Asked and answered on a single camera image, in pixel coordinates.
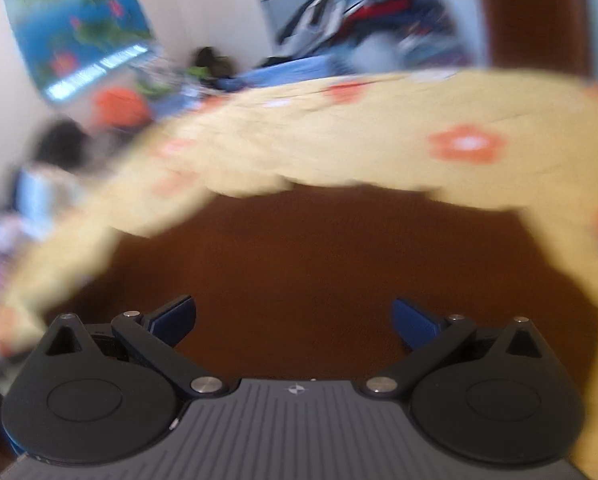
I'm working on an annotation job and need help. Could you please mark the brown knit sweater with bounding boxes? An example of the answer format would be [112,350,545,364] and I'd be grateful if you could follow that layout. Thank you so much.
[62,186,598,386]

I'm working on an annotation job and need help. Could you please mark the dark clothes at bedside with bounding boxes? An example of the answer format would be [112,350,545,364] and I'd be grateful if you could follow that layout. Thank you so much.
[0,118,93,356]

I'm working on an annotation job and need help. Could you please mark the pile of clothes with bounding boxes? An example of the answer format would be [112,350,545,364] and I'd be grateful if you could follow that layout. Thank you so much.
[260,0,473,73]

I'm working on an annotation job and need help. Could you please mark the yellow floral bed quilt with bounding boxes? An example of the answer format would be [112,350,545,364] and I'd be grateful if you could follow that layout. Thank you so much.
[0,70,598,479]

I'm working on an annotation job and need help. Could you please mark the orange garment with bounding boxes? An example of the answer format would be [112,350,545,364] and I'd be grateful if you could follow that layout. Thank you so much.
[93,87,153,130]

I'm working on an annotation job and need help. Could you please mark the black bag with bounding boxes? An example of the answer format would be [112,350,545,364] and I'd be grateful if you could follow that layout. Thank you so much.
[187,47,237,79]

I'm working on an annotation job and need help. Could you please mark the blue quilted blanket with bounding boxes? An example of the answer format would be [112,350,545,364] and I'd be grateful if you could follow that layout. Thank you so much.
[217,55,354,92]

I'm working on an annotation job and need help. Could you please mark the brown wooden door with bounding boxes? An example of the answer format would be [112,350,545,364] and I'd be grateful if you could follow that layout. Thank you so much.
[482,0,591,77]

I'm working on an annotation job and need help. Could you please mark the grey framed panel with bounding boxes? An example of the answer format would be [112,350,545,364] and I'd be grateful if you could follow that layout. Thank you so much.
[259,0,308,47]

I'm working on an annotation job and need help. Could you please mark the lotus flower wall poster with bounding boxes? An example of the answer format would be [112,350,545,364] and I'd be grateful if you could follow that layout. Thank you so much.
[4,0,155,103]

